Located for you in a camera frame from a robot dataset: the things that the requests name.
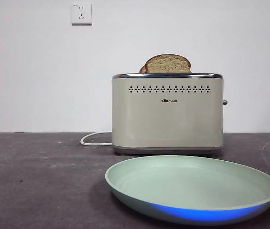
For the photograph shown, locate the cream toaster with chrome top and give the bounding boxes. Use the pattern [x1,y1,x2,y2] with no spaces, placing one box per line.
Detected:
[111,73,228,156]

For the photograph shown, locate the pale green round plate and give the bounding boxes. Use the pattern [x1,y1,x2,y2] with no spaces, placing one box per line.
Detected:
[105,155,270,226]

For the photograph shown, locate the white toaster power cable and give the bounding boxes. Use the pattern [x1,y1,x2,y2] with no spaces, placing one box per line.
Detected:
[80,131,113,146]

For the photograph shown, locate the white wall socket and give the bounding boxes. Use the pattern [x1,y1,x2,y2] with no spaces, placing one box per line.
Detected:
[71,2,93,26]

